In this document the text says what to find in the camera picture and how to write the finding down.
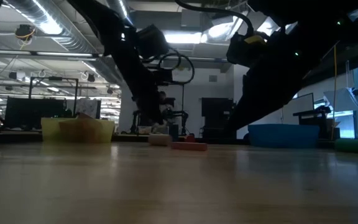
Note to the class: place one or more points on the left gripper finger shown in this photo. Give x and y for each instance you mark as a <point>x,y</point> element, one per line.
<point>145,110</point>
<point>158,109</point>

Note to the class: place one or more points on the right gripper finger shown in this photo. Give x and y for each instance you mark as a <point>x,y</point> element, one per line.
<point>236,112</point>
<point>259,112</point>

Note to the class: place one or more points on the pink block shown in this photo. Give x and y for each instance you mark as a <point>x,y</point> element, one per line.
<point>189,146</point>

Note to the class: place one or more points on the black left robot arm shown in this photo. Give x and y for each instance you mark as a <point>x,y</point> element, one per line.
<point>117,37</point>

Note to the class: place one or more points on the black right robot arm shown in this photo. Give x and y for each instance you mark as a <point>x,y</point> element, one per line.
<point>322,18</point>

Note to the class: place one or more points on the black equipment cabinet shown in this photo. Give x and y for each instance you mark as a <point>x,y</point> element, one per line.
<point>211,115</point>

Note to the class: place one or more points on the blue bin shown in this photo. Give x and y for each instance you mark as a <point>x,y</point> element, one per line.
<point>283,135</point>

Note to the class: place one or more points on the desk with black equipment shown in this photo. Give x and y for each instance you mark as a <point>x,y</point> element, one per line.
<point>314,113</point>

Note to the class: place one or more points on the ceiling light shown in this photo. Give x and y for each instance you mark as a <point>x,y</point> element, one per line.
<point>182,38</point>

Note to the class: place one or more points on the white patterned board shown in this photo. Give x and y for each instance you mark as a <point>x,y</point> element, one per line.
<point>87,107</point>

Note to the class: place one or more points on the white tilted board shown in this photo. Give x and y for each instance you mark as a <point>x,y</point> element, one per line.
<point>342,99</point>

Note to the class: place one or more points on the grey ventilation box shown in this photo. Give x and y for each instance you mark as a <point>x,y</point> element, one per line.
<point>191,21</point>

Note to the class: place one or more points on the translucent yellow bin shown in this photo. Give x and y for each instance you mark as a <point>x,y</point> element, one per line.
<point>50,130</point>

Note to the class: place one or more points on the grey ceiling pipe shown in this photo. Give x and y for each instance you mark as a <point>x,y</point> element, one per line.
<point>42,53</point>

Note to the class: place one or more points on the black panel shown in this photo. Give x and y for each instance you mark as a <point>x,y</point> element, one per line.
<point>33,113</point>

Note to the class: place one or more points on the grey wall vent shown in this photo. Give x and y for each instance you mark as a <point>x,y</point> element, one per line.
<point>212,78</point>

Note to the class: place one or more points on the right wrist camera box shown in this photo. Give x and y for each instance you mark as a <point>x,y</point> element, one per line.
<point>239,49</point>

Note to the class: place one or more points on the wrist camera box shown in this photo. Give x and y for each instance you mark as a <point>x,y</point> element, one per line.
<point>239,49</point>
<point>152,40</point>

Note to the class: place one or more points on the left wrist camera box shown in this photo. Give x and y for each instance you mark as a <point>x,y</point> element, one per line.
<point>152,40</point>

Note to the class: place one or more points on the rectangular silver duct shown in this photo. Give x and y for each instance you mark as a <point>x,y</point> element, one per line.
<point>219,29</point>

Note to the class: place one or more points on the round silver ceiling duct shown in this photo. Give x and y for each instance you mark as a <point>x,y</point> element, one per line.
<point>123,9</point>
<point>42,15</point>

